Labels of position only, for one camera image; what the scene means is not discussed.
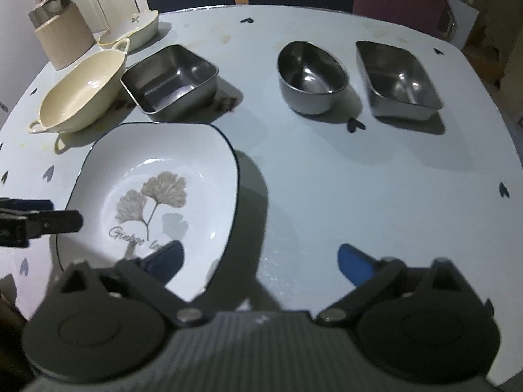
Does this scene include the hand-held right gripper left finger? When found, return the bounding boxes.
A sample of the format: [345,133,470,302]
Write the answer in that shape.
[49,240,215,329]

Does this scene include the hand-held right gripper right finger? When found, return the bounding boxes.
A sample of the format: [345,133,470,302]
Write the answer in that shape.
[314,244,487,329]

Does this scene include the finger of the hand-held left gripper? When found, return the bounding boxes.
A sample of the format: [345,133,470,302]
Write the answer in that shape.
[0,198,55,214]
[0,210,84,248]

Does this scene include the white square leaf-print plate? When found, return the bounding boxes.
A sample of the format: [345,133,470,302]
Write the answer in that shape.
[55,122,240,307]

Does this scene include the cream oval bowl with handles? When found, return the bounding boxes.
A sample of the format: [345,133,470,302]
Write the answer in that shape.
[28,38,131,135]

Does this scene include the square steel container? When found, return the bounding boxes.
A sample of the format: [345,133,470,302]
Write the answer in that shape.
[120,44,219,122]

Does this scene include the rectangular steel container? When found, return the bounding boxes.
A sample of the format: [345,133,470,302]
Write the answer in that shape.
[355,40,444,122]

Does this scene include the oval steel bowl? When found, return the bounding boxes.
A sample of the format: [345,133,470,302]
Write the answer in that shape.
[277,41,349,115]

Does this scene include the cream flower-print dish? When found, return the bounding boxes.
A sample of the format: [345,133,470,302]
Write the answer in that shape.
[97,10,160,50]

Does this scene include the beige ribbed canister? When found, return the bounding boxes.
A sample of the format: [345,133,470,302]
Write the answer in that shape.
[33,3,95,71]

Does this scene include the steel pot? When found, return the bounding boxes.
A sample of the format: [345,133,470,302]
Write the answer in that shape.
[28,0,74,27]

